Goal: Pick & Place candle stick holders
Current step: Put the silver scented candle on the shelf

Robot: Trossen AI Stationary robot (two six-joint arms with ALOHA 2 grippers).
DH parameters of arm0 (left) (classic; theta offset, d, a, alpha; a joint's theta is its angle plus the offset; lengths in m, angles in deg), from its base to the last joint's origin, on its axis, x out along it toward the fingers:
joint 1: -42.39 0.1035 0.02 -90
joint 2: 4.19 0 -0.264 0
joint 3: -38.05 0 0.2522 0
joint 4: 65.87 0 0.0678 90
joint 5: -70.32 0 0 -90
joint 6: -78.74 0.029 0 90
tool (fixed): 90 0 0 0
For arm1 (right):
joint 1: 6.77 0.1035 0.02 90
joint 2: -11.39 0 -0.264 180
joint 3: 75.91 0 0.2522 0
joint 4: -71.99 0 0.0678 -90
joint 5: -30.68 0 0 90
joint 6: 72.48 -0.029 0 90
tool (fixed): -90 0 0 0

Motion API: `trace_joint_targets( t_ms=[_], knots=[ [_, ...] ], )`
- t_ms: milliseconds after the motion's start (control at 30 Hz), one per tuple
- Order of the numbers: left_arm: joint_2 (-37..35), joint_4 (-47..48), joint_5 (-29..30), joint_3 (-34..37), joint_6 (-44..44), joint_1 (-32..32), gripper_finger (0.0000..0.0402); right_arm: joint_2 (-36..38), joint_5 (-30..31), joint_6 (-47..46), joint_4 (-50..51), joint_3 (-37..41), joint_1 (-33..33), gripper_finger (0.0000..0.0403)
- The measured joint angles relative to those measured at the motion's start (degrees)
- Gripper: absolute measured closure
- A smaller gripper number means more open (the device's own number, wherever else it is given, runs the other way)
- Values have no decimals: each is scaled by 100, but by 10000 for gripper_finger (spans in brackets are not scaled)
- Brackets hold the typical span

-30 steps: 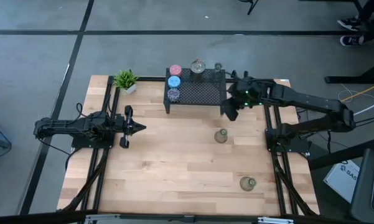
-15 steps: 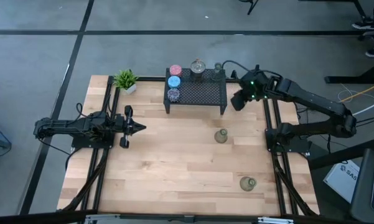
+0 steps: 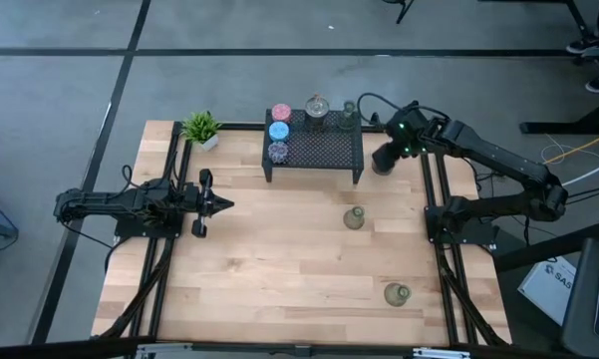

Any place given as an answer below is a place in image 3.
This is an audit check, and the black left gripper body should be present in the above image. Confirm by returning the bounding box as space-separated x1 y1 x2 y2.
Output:
191 168 214 239

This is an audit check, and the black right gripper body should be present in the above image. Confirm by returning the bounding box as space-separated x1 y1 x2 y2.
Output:
388 102 433 157

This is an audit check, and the clear ribbed glass candlestick holder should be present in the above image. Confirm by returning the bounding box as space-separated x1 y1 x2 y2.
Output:
342 205 366 231
339 99 359 131

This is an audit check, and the purple floral candle tin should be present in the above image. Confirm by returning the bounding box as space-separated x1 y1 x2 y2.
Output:
267 141 290 166

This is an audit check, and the silver candle can orange tag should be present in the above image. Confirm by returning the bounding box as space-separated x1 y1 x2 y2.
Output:
304 94 331 134

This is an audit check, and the blue patterned candle tin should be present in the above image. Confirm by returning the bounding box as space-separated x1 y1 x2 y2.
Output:
268 121 290 145

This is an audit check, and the pink patterned candle tin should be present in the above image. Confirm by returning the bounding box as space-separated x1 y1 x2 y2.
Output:
271 103 293 124

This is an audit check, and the black perforated metal shelf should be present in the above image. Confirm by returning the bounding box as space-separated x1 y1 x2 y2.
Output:
261 108 365 184

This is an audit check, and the green plant white pot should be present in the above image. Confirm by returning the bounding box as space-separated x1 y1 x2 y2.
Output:
180 110 223 153

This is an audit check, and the black chair base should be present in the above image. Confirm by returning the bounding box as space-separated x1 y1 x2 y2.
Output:
382 0 416 25

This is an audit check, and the olive glass jar lower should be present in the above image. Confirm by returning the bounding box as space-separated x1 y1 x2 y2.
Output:
383 281 413 308

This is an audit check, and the black desk leg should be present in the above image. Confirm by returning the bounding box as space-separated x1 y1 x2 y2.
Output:
519 94 599 136

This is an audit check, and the silver aluminium profile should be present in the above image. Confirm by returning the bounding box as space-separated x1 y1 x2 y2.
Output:
412 346 472 359
134 342 195 359

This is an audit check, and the black floor beam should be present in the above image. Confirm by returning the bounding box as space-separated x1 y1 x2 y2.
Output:
492 221 599 274

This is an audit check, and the white cardboard box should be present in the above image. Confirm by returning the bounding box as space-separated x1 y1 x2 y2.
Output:
517 256 577 325

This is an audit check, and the dark grey laptop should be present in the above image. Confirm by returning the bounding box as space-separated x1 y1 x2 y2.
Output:
560 237 599 359

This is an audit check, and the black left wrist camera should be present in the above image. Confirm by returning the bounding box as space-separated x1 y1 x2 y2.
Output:
181 181 201 215

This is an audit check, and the black aluminium table frame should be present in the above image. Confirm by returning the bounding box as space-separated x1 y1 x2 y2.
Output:
0 121 599 359

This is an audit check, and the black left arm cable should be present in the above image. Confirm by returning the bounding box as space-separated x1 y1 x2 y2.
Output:
59 164 136 273

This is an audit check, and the yellow cable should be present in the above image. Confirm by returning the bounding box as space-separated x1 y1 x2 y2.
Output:
545 128 599 165

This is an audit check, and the white cable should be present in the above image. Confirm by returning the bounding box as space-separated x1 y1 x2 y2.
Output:
562 158 599 186

